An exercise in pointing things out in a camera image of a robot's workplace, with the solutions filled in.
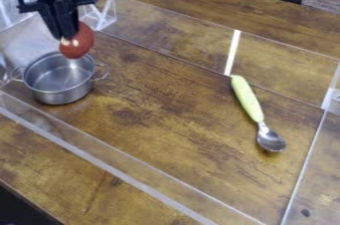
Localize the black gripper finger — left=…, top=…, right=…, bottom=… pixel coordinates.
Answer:
left=54, top=0, right=79, bottom=40
left=39, top=4, right=62, bottom=39

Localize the red and white toy mushroom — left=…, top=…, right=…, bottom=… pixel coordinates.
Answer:
left=59, top=22, right=95, bottom=59

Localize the small silver metal pot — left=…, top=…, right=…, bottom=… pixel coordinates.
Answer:
left=8, top=51, right=110, bottom=106

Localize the clear acrylic front barrier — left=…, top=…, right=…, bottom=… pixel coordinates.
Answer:
left=0, top=91, right=264, bottom=225

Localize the clear acrylic triangular bracket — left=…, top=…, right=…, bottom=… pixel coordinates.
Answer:
left=80, top=0, right=118, bottom=31

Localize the spoon with green handle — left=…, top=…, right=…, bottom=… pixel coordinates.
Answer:
left=231, top=75, right=287, bottom=152

